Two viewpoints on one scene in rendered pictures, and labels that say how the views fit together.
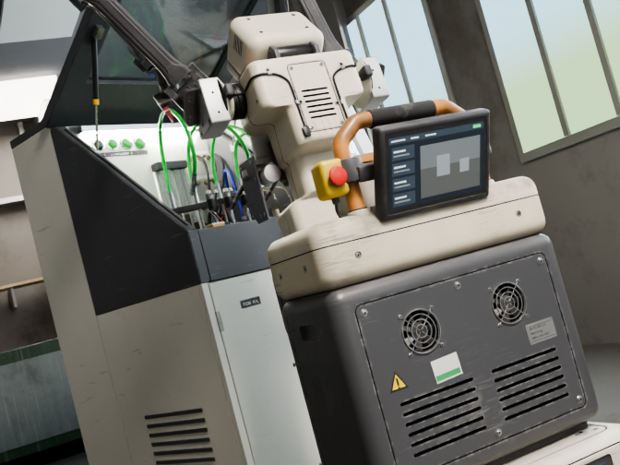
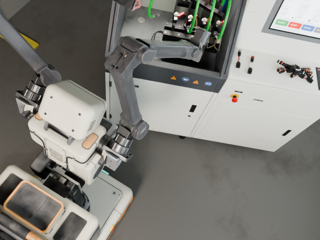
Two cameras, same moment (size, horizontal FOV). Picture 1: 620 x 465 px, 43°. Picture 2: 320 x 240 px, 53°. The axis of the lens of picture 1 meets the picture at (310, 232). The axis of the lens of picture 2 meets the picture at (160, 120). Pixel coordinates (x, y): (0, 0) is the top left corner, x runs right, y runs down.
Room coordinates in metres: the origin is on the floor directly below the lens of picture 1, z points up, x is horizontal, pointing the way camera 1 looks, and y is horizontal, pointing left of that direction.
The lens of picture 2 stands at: (1.77, -0.60, 2.43)
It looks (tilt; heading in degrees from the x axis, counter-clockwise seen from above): 64 degrees down; 40
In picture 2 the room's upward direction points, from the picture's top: 18 degrees clockwise
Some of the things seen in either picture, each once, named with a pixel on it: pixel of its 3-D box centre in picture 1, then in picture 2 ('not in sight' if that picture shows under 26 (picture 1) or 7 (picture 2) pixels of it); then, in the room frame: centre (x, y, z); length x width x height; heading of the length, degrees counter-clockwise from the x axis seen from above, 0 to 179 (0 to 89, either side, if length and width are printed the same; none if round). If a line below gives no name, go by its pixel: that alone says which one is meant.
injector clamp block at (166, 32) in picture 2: not in sight; (189, 41); (2.82, 0.23, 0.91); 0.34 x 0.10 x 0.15; 138
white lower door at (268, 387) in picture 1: (308, 368); (155, 108); (2.56, 0.12, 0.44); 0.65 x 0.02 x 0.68; 138
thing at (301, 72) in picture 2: not in sight; (295, 70); (3.18, -0.29, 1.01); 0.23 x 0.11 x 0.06; 138
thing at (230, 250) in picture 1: (271, 242); (165, 73); (2.57, 0.13, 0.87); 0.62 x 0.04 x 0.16; 138
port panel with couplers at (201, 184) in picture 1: (206, 180); not in sight; (3.08, 0.34, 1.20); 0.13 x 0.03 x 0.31; 138
